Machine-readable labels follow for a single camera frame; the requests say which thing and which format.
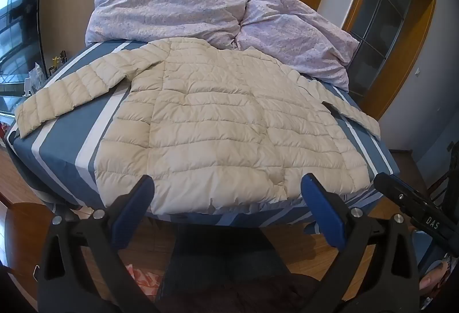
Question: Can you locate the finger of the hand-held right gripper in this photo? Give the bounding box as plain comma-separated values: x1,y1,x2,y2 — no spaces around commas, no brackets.
374,173,413,213

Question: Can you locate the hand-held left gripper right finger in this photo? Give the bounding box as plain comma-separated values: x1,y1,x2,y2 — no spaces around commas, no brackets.
300,173,420,313

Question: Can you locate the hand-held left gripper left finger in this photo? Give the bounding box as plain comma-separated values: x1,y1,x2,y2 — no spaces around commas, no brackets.
38,174,162,313

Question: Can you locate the cream quilted down jacket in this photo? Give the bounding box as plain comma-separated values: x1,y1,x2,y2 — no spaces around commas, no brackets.
14,37,381,217

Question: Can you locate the person's right hand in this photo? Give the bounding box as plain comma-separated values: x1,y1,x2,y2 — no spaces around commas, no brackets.
419,259,450,294

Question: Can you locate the dark chair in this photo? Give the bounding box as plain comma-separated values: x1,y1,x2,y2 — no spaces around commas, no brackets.
427,144,459,210

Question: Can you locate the pink patterned cloth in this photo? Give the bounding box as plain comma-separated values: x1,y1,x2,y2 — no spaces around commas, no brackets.
125,263,160,297

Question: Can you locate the blue white striped bed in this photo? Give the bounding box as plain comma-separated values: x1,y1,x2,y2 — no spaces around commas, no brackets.
5,39,400,228

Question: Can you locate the dark glass panel door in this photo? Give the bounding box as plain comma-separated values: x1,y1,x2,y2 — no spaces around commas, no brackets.
344,0,429,99

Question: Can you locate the clear plastic bag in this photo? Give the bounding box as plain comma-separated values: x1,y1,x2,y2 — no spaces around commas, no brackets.
28,62,46,89

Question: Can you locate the lilac floral duvet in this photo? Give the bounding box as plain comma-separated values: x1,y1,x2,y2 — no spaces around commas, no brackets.
85,0,360,91

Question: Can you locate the black curved television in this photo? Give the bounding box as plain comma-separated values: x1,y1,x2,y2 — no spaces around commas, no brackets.
0,0,47,97

